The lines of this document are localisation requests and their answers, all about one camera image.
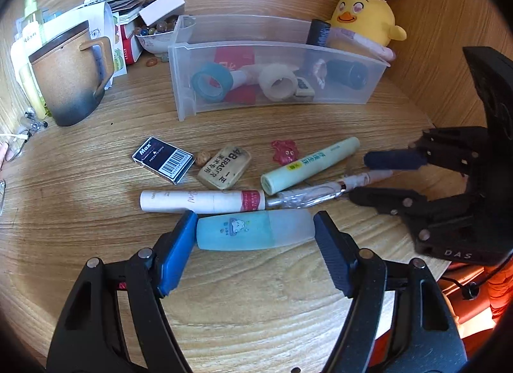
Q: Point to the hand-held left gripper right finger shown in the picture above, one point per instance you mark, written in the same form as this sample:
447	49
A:
334	257

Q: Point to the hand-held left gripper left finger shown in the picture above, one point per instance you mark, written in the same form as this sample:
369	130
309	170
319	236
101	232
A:
174	253

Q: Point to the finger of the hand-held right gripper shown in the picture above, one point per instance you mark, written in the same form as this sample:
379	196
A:
394	158
384	198

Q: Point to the clear pen with pink end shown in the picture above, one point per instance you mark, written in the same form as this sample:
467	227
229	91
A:
312	192

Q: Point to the light blue frosted bottle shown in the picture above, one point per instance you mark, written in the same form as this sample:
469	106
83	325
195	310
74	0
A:
248	231

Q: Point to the dark green glass bottle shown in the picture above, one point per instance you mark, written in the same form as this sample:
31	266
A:
340	72

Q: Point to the purple bottle with dark cap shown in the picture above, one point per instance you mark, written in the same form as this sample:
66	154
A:
318	32

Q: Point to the white tape roll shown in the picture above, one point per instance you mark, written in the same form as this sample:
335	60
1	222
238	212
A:
266	76

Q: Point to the clear plastic storage box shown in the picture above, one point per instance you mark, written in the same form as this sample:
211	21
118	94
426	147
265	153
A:
180	88

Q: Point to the cream tube with white cap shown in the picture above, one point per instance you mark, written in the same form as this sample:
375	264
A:
241	75

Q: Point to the blue tape roll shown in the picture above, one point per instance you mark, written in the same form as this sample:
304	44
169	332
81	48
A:
224	76

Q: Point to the red paper pack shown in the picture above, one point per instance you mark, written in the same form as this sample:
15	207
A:
236	56

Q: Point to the white tube with red label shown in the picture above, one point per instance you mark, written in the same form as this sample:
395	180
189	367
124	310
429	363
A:
192	200

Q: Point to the pale green tube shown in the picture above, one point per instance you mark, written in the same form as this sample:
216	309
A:
308	164

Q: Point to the navy staples box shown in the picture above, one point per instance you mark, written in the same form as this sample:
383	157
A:
162	158

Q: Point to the small brown bead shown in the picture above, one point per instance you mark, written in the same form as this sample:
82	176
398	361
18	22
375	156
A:
202	157

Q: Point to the beige eraser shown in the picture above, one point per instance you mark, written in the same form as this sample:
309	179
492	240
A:
224	166

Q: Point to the small red rubber figure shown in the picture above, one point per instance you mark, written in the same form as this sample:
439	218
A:
284	150

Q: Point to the yellow chick plush toy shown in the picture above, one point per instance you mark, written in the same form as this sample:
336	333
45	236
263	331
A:
368	16

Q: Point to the orange cloth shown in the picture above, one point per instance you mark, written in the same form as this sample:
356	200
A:
473	317

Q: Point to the eyeglasses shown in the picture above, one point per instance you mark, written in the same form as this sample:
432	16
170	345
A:
18	152

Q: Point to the brown ceramic mug with lid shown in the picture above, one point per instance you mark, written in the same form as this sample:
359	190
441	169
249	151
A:
68	76

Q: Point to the small bowl of beads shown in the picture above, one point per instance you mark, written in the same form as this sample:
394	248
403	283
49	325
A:
156	44

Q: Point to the white rectangular box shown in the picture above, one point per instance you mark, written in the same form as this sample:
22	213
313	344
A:
162	6

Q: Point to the stack of books and papers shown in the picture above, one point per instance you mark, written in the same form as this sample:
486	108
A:
120	0

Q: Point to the small spray bottle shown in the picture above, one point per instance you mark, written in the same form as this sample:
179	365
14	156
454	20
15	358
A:
30	8

